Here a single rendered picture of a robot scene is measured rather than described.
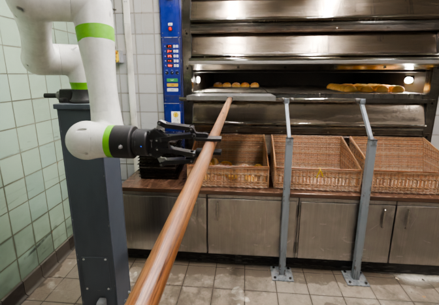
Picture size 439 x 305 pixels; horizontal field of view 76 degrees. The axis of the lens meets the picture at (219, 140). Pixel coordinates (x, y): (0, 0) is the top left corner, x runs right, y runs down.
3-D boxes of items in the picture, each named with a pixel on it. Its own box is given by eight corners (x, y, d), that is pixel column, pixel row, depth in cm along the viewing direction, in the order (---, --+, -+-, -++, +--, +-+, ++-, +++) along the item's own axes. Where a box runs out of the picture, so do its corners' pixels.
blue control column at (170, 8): (201, 161, 441) (199, 12, 392) (211, 161, 440) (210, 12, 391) (168, 225, 254) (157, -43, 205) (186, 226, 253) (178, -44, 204)
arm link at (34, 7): (20, 51, 121) (-4, -41, 75) (63, 52, 129) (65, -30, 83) (24, 80, 119) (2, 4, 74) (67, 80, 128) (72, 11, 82)
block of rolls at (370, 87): (325, 88, 290) (325, 83, 289) (373, 89, 286) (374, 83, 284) (345, 92, 231) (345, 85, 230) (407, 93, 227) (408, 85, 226)
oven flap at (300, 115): (193, 124, 233) (194, 101, 236) (423, 128, 218) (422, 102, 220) (192, 123, 229) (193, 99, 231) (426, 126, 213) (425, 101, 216)
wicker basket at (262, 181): (196, 164, 239) (196, 132, 233) (264, 166, 235) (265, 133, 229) (185, 187, 192) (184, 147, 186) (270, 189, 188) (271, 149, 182)
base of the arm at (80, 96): (36, 103, 124) (34, 89, 122) (57, 100, 138) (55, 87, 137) (96, 103, 123) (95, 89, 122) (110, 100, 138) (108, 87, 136)
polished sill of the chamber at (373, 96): (193, 96, 235) (193, 92, 234) (423, 98, 219) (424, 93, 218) (192, 97, 229) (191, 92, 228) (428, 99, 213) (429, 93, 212)
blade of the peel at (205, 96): (276, 100, 172) (276, 96, 171) (186, 100, 177) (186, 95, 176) (270, 93, 206) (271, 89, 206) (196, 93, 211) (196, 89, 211)
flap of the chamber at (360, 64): (188, 64, 209) (193, 70, 229) (447, 63, 193) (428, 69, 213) (188, 61, 209) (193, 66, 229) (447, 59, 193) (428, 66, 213)
